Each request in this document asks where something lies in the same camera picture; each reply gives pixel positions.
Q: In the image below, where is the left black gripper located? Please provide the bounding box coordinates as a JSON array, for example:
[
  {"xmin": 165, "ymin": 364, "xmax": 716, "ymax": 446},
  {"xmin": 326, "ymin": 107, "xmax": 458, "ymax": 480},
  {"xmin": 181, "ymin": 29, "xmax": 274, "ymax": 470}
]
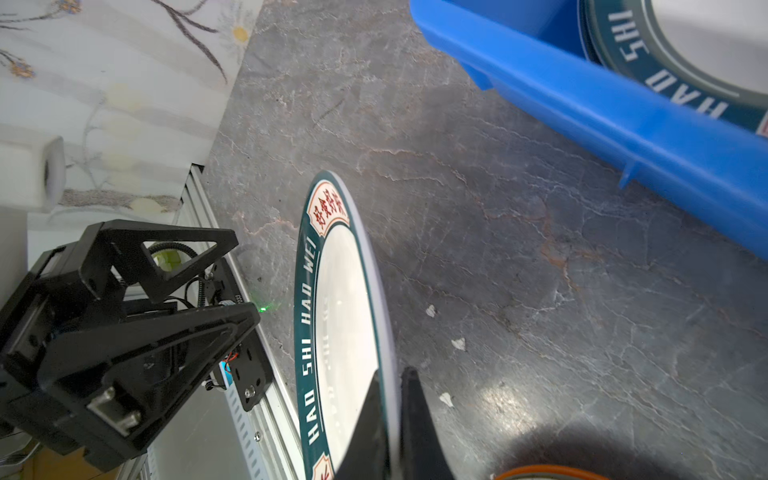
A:
[{"xmin": 1, "ymin": 220, "xmax": 259, "ymax": 471}]

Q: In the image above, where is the green rim white plate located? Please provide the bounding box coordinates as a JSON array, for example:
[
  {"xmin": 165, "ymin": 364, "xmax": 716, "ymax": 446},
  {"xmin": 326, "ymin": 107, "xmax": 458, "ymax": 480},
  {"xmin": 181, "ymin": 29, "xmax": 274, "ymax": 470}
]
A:
[{"xmin": 581, "ymin": 1, "xmax": 767, "ymax": 136}]

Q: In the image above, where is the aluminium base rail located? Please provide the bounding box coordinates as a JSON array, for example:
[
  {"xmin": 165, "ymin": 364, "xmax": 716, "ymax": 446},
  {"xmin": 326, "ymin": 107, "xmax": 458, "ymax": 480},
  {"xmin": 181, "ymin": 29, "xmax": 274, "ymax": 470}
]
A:
[{"xmin": 113, "ymin": 164, "xmax": 307, "ymax": 480}]

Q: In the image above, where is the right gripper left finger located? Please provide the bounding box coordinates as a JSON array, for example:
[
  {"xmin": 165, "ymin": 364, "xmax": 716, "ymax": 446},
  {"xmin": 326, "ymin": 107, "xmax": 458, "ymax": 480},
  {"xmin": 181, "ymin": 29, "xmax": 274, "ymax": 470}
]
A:
[{"xmin": 335, "ymin": 371, "xmax": 389, "ymax": 480}]

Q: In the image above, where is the teal patterned small plate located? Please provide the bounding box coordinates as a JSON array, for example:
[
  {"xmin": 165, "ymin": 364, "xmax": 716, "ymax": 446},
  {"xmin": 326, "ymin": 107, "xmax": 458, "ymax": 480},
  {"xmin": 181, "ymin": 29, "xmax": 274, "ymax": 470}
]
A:
[{"xmin": 494, "ymin": 464, "xmax": 608, "ymax": 480}]

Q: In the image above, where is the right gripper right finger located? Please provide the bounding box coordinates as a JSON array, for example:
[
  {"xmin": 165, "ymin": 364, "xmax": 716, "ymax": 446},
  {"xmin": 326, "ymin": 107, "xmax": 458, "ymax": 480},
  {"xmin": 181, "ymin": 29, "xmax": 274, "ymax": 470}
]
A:
[{"xmin": 401, "ymin": 367, "xmax": 454, "ymax": 480}]

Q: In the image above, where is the blue plastic bin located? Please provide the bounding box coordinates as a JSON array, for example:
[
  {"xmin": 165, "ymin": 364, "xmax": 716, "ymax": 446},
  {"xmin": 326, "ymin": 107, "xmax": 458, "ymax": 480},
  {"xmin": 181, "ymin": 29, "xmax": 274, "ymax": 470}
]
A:
[{"xmin": 410, "ymin": 1, "xmax": 767, "ymax": 257}]

